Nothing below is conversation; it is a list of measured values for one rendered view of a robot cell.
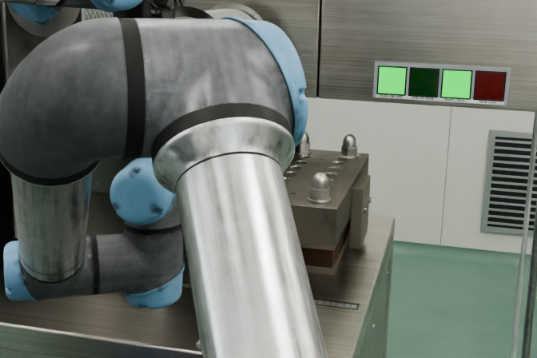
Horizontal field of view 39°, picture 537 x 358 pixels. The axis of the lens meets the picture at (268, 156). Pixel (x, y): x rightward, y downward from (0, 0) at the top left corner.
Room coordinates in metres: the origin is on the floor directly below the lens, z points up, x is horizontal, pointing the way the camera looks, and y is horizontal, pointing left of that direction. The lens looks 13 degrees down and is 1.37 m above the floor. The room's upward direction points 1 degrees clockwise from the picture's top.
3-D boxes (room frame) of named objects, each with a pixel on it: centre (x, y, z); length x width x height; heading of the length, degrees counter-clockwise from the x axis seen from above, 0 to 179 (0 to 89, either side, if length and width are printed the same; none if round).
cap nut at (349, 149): (1.46, -0.16, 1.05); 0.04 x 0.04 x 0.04
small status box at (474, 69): (1.42, -0.32, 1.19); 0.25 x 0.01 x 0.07; 76
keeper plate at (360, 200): (1.30, -0.17, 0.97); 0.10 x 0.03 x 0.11; 166
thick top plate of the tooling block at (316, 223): (1.31, -0.08, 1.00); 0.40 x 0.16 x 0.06; 166
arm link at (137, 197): (0.92, 0.14, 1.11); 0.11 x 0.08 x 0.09; 166
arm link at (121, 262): (0.91, 0.16, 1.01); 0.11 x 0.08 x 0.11; 108
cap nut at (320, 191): (1.15, -0.08, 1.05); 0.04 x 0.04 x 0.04
